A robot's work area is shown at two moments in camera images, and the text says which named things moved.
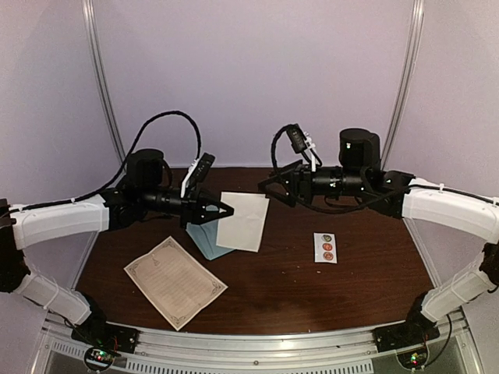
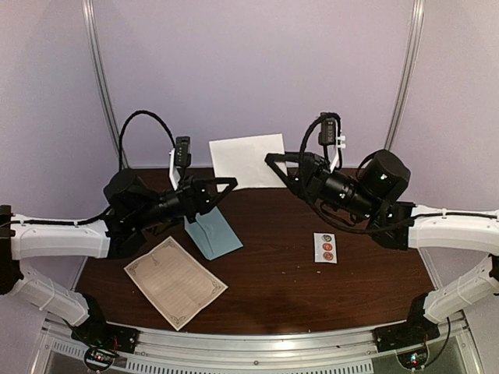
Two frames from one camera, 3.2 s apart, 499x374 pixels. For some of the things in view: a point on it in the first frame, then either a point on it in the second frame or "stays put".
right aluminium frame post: [417, 20] stays put
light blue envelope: [206, 236] stays put
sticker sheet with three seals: [324, 247] stays put
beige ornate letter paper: [242, 229] → [243, 159]
